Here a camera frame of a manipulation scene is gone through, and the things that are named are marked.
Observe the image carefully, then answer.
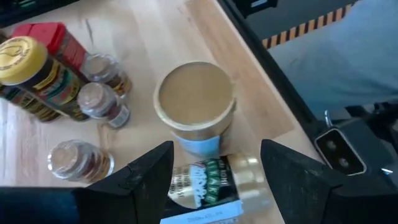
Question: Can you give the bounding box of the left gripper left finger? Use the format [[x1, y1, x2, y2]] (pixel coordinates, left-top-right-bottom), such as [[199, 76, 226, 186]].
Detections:
[[73, 141, 175, 224]]

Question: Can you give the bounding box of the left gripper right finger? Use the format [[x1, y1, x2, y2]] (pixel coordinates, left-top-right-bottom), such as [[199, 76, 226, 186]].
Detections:
[[260, 139, 363, 224]]

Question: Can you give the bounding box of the furikake seasoning glass jar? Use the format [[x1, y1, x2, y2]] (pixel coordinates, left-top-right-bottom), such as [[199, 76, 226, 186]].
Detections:
[[160, 151, 275, 224], [152, 60, 237, 159]]

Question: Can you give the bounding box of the yellow-lid dark spice jar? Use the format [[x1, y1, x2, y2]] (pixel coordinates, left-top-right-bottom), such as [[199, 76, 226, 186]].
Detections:
[[0, 35, 91, 123], [0, 83, 62, 123]]

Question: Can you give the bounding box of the yellow black hazard tape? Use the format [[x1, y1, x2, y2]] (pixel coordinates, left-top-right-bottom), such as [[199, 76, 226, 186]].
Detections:
[[261, 2, 356, 50]]

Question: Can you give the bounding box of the red-lid spice jar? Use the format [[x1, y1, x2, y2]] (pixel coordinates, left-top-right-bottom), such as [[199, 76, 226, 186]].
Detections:
[[11, 21, 91, 82]]

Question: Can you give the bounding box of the silver table-level camera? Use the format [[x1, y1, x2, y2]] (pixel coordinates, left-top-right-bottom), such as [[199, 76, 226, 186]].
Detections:
[[313, 108, 368, 177]]

